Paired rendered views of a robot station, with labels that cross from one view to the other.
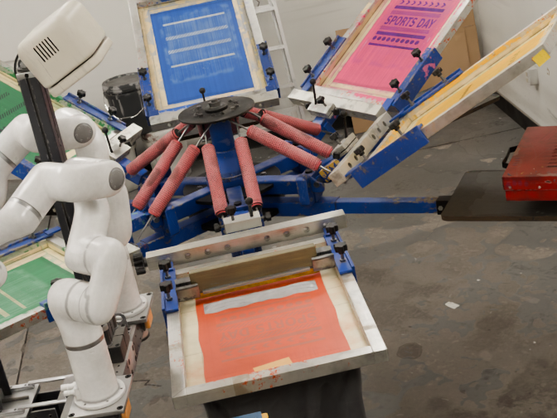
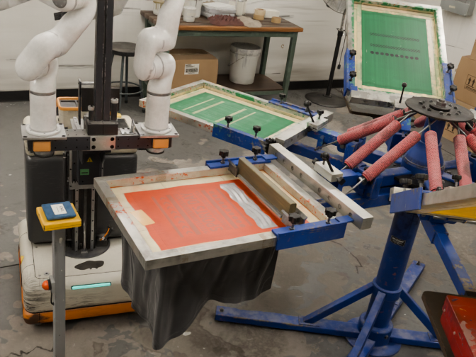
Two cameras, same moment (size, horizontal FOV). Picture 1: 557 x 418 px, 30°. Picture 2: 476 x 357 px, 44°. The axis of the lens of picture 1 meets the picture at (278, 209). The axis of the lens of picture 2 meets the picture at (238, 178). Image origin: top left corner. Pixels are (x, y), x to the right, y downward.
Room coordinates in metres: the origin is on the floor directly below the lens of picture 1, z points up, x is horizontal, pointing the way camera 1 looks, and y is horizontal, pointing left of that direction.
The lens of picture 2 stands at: (1.88, -1.68, 2.07)
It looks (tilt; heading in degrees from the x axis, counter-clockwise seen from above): 26 degrees down; 62
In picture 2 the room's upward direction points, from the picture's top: 8 degrees clockwise
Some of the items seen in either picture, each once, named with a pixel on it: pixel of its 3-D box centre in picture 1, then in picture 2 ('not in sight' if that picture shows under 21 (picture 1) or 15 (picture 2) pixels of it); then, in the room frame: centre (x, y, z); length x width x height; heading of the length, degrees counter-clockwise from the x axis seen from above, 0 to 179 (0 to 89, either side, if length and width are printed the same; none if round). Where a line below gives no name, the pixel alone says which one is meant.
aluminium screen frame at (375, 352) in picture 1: (263, 312); (217, 205); (2.77, 0.10, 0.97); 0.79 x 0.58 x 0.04; 3
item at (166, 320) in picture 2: not in sight; (220, 288); (2.72, -0.11, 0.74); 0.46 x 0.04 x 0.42; 3
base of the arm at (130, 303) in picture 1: (113, 285); (156, 109); (2.64, 0.49, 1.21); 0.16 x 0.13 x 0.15; 85
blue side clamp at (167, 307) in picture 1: (170, 295); (238, 166); (2.99, 0.39, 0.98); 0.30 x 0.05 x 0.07; 3
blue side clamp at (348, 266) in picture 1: (339, 258); (309, 232); (3.02, -0.16, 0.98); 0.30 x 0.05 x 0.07; 3
